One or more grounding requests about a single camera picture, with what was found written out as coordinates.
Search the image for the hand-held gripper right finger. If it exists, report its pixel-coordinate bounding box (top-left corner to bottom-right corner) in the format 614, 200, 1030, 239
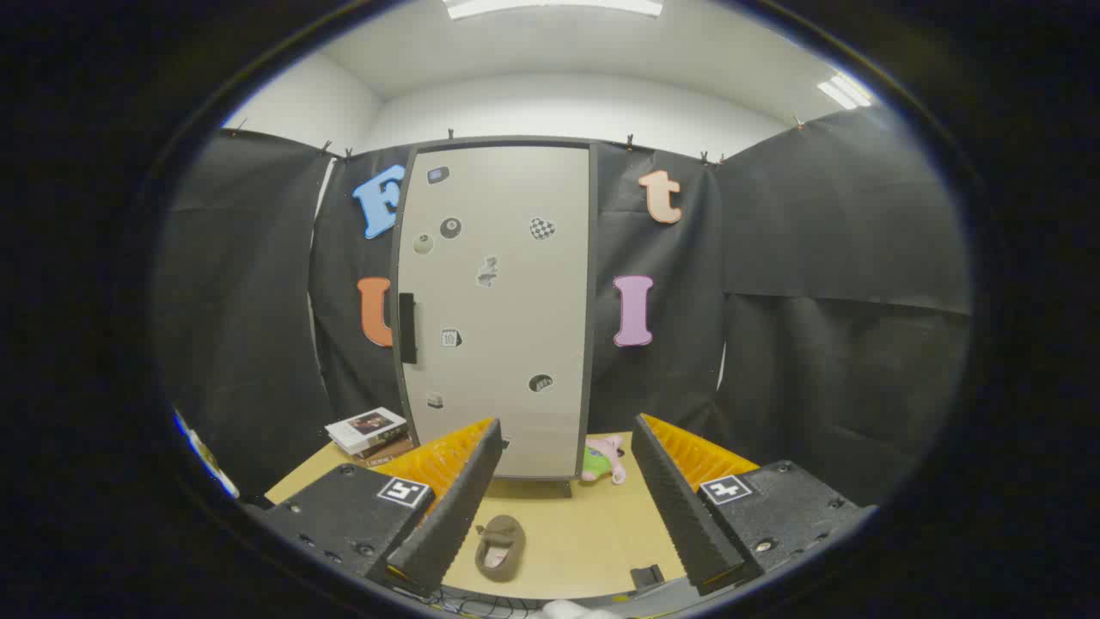
632, 413, 877, 596

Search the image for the black door handle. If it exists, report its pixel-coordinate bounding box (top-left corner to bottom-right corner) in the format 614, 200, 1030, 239
398, 292, 419, 365

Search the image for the long ceiling light panel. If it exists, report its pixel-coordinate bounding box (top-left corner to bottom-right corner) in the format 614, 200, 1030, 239
443, 0, 664, 20

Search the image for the brown fuzzy shoe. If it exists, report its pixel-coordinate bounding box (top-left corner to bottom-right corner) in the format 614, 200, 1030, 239
474, 514, 527, 584

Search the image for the pink and green plush toy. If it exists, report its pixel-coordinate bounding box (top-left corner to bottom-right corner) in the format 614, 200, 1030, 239
582, 434, 628, 486

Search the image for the dark grey shoe cabinet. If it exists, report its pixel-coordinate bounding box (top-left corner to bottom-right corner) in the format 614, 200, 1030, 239
388, 136, 600, 499

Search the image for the light grey shoe cabinet door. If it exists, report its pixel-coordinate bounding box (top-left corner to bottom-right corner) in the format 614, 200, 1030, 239
395, 144, 592, 479

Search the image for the white book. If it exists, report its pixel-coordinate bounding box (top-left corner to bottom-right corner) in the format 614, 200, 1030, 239
325, 407, 408, 455

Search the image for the dark book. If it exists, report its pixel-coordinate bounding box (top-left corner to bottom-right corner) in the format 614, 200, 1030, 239
352, 435, 412, 459

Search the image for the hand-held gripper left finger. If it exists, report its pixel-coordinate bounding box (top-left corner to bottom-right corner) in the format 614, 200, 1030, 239
245, 418, 504, 596

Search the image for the blue and white printed card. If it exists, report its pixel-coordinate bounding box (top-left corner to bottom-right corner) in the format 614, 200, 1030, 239
172, 408, 240, 499

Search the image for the black backdrop cloth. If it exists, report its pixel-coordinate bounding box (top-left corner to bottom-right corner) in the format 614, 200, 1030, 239
153, 107, 974, 508

